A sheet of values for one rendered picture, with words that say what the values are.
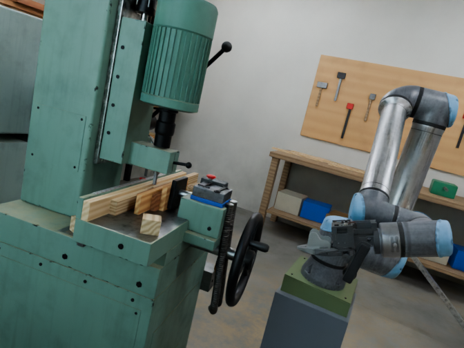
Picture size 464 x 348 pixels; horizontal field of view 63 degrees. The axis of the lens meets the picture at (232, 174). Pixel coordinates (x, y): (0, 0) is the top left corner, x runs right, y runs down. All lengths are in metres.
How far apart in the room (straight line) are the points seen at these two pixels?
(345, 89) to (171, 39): 3.37
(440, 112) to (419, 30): 2.91
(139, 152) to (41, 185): 0.33
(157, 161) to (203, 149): 3.71
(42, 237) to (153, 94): 0.51
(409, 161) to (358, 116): 2.77
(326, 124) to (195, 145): 1.68
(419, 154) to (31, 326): 1.41
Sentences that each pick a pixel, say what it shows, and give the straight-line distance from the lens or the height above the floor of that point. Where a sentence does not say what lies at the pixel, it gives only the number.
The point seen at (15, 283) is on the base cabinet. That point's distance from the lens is 1.32.
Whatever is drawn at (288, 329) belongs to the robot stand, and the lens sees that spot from 1.68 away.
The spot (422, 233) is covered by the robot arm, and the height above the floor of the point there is 1.05.
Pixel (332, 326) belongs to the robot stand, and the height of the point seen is 0.51.
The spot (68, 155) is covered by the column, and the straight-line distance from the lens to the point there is 1.24.
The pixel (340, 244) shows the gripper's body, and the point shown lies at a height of 0.96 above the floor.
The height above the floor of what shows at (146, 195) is 0.95.
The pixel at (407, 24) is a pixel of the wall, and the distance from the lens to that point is 4.44.
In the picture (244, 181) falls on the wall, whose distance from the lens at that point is 4.66.
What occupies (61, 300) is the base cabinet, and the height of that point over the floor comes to 0.61.
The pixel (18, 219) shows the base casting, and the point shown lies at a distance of 1.25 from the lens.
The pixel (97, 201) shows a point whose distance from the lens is 1.00.
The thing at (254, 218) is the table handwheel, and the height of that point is 0.95.
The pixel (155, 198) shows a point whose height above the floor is 0.94.
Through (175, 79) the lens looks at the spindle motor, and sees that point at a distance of 1.10.
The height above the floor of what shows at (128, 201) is 0.93.
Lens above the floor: 1.26
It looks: 11 degrees down
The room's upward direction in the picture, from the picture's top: 13 degrees clockwise
